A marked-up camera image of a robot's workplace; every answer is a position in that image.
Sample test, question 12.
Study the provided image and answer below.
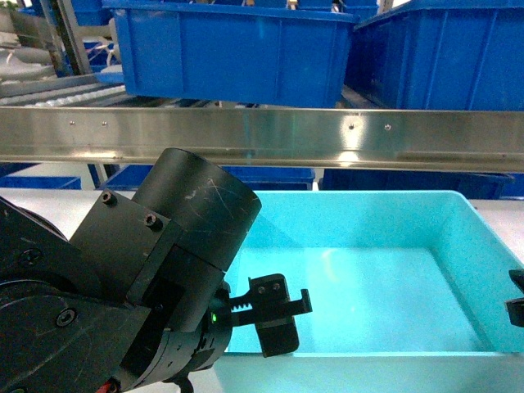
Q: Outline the large blue bin right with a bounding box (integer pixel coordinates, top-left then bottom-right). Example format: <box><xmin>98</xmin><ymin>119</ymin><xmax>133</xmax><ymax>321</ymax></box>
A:
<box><xmin>345</xmin><ymin>1</ymin><xmax>523</xmax><ymax>111</ymax></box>

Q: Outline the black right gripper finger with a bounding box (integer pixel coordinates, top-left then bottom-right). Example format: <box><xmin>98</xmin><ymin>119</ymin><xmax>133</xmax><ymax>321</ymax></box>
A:
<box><xmin>505</xmin><ymin>269</ymin><xmax>523</xmax><ymax>326</ymax></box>

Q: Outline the blue bin lower right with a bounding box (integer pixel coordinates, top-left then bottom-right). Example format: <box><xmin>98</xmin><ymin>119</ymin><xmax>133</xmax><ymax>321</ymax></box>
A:
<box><xmin>318</xmin><ymin>169</ymin><xmax>515</xmax><ymax>200</ymax></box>

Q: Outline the blue bin lower centre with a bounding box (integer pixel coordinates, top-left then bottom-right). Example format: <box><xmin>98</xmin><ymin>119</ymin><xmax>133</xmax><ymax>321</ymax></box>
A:
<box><xmin>222</xmin><ymin>166</ymin><xmax>315</xmax><ymax>191</ymax></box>

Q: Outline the large blue bin centre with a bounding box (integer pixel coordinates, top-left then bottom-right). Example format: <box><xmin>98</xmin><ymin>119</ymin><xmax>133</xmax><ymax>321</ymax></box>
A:
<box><xmin>103</xmin><ymin>1</ymin><xmax>359</xmax><ymax>108</ymax></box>

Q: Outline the teal plastic bin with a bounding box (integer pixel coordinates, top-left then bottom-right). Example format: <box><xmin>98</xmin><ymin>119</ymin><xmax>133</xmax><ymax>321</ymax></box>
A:
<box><xmin>212</xmin><ymin>192</ymin><xmax>523</xmax><ymax>392</ymax></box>

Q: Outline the large blue bin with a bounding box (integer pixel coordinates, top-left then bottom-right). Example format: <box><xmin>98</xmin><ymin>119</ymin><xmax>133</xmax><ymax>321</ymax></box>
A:
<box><xmin>103</xmin><ymin>1</ymin><xmax>359</xmax><ymax>108</ymax></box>
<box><xmin>345</xmin><ymin>1</ymin><xmax>523</xmax><ymax>111</ymax></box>

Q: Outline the blue bin lower left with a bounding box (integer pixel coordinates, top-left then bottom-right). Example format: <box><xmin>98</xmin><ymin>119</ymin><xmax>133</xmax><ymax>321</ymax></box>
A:
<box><xmin>97</xmin><ymin>165</ymin><xmax>152</xmax><ymax>191</ymax></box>

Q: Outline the roller conveyor track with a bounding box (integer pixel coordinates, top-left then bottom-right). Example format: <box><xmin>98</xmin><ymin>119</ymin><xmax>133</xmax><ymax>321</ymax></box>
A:
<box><xmin>1</xmin><ymin>75</ymin><xmax>125</xmax><ymax>107</ymax></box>

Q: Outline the stainless steel shelf rail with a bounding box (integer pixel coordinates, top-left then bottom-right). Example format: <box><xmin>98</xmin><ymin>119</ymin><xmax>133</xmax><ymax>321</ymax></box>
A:
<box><xmin>1</xmin><ymin>107</ymin><xmax>523</xmax><ymax>173</ymax></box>

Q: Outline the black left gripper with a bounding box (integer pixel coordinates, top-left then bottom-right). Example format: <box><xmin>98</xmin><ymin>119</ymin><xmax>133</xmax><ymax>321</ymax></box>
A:
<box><xmin>118</xmin><ymin>273</ymin><xmax>313</xmax><ymax>389</ymax></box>

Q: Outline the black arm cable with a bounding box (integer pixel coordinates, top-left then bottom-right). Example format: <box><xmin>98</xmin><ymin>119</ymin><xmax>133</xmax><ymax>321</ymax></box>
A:
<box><xmin>174</xmin><ymin>374</ymin><xmax>196</xmax><ymax>393</ymax></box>

